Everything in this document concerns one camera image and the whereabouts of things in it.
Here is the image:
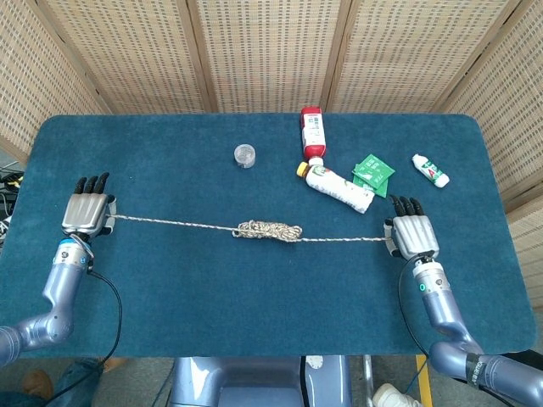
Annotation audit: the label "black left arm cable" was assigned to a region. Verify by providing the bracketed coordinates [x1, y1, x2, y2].
[42, 270, 124, 404]

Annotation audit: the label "clear round plastic jar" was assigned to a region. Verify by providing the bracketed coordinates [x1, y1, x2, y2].
[233, 143, 258, 170]

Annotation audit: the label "brown shoe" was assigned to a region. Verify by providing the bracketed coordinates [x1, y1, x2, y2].
[20, 368, 55, 399]

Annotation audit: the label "blue-grey robot torso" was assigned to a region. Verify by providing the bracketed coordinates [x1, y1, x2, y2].
[167, 354, 353, 407]

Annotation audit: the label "tangled floor cables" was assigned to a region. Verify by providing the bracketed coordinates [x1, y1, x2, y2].
[0, 167, 25, 238]

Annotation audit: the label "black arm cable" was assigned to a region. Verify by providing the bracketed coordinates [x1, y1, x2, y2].
[397, 254, 432, 356]
[42, 270, 124, 404]

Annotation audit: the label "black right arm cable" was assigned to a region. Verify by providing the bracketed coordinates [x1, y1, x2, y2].
[397, 254, 432, 356]

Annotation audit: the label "blue velvet table cloth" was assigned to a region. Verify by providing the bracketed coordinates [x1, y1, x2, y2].
[0, 112, 536, 360]

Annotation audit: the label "camouflage braided rope bundle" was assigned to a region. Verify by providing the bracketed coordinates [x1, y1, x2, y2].
[111, 214, 394, 245]

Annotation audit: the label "red bottle with white label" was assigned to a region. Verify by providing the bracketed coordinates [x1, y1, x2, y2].
[299, 106, 328, 167]

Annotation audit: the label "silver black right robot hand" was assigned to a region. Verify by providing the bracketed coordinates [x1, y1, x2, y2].
[383, 194, 440, 260]

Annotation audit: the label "white shoe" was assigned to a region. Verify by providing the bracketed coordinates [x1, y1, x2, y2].
[372, 382, 423, 407]

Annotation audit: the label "green sachet packet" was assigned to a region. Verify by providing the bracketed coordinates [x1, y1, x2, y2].
[352, 172, 389, 199]
[350, 153, 396, 191]

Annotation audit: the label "white bottle with yellow cap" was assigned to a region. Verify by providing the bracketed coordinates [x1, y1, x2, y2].
[295, 161, 376, 215]

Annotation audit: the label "small white green-print bottle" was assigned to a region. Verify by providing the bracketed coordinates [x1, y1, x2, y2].
[411, 153, 451, 188]

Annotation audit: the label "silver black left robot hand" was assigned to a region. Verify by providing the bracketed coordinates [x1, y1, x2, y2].
[61, 171, 119, 237]

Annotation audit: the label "blue jeans leg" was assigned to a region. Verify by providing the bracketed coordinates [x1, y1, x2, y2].
[53, 358, 105, 399]

